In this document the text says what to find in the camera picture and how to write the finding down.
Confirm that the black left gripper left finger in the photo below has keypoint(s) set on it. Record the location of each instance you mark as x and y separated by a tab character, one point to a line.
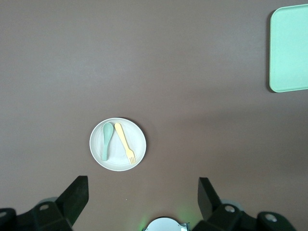
48	216

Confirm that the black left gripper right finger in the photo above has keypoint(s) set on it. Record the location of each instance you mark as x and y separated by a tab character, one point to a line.
216	216

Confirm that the round cream plate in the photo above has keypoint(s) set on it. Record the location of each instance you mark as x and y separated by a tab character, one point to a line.
120	163

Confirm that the yellow plastic fork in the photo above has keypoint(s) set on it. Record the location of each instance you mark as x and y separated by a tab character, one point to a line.
124	144

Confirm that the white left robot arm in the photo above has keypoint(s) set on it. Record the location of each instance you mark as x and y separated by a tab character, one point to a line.
163	226

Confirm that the pale green plastic spoon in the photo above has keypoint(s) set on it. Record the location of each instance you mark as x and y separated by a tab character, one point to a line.
107	131

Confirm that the brown table cover mat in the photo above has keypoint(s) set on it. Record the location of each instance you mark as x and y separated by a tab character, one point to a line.
154	72

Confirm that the light green rectangular tray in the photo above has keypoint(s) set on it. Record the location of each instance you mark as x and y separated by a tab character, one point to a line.
288	48

